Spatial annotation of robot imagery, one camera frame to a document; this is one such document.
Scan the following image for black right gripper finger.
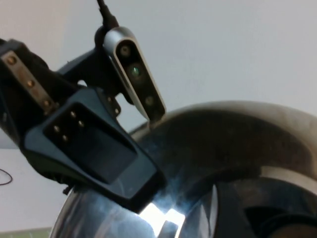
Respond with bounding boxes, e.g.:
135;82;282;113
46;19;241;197
212;184;317;238

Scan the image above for stainless steel lid black knob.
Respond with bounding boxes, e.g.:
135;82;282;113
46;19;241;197
0;0;317;238

